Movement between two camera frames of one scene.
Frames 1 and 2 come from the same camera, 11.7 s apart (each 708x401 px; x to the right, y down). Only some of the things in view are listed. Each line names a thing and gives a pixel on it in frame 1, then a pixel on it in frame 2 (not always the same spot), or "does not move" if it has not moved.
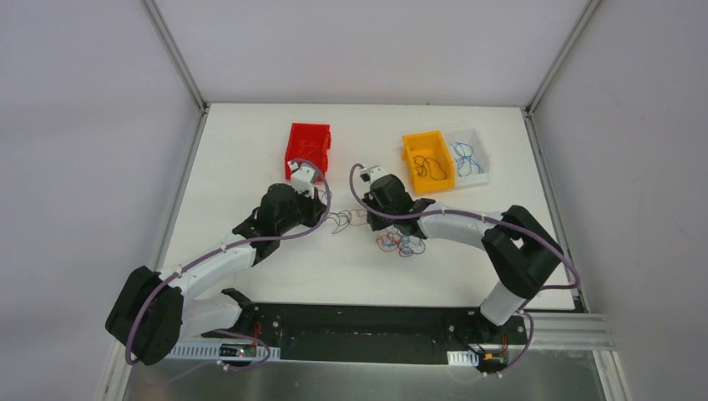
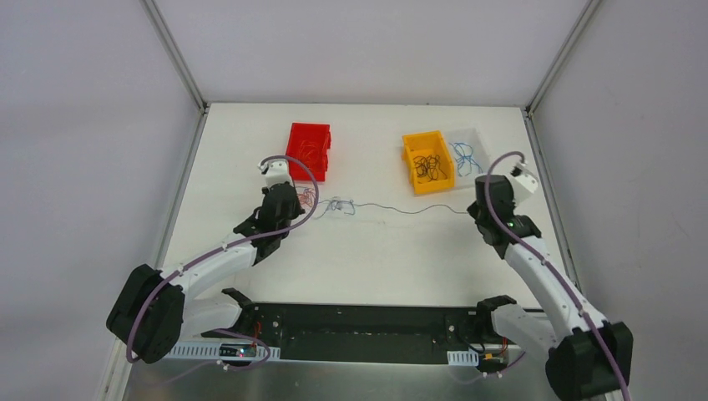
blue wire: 464,151 does not move
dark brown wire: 437,171 does not move
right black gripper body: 376,220 → 489,188
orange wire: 306,147 does not move
